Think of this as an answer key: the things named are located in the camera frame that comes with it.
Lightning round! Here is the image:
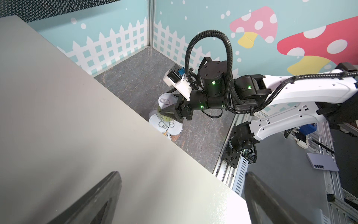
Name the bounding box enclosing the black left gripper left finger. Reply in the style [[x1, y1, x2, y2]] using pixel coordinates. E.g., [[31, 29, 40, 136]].
[[49, 171, 122, 224]]

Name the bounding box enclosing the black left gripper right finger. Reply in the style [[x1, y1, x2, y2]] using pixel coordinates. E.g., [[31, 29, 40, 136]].
[[244, 172, 311, 224]]

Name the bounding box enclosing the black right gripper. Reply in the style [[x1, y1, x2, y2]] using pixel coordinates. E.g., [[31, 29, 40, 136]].
[[158, 96, 194, 123]]

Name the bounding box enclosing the green label can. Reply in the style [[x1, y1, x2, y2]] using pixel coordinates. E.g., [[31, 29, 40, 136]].
[[157, 93, 178, 124]]

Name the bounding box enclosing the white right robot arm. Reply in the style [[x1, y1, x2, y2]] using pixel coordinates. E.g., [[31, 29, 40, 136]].
[[158, 30, 358, 168]]

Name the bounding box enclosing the grey metal cabinet counter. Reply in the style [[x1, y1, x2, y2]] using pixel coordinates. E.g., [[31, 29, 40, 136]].
[[1, 16, 251, 224]]

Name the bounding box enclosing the brown label can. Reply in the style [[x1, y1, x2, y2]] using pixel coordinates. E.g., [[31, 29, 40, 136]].
[[148, 114, 184, 142]]

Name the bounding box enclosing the white lid can left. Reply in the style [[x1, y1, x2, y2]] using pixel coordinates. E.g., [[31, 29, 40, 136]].
[[148, 109, 157, 121]]

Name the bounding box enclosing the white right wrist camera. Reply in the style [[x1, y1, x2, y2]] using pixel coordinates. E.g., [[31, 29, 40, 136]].
[[163, 64, 193, 101]]

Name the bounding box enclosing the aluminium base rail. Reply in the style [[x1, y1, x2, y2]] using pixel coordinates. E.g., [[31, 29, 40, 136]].
[[213, 112, 267, 196]]

